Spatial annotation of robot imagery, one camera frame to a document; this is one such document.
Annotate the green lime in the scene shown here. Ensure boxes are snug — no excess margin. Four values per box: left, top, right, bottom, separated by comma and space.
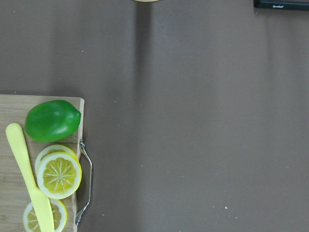
24, 100, 82, 143

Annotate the lower stacked lemon slice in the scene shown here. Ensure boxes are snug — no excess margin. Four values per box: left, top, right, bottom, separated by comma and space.
34, 145, 79, 175

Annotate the upper lemon slice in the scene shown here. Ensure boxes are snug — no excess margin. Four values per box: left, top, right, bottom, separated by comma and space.
36, 152, 82, 200

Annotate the wooden mug tree stand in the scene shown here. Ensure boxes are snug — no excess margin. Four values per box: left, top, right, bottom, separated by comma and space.
134, 0, 159, 2

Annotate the lemon slice under knife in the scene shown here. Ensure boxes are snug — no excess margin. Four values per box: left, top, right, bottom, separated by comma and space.
23, 199, 67, 232

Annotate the yellow plastic knife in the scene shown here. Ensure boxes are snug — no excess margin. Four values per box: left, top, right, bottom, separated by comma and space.
5, 123, 55, 232

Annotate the bamboo cutting board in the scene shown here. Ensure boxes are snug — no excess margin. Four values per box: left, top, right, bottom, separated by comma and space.
0, 94, 84, 232

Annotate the black tray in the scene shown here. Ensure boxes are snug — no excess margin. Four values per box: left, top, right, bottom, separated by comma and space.
253, 0, 309, 11

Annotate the metal board handle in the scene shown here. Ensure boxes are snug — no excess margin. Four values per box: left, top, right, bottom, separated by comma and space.
75, 139, 93, 226

